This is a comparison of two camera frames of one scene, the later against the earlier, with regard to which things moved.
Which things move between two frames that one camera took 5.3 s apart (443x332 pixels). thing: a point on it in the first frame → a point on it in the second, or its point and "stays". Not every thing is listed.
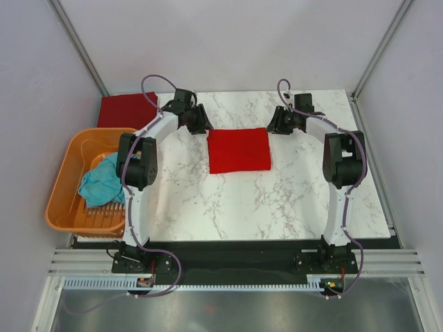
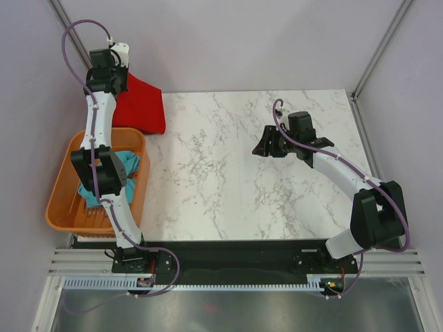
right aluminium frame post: x=381 y=48 stays
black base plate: x=234 y=259 stays
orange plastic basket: x=67 y=209 stays
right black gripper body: x=284 y=121 → x=279 y=145
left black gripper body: x=196 y=120 → x=120 y=73
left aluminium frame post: x=65 y=21 stays
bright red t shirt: x=232 y=150 → x=142 y=107
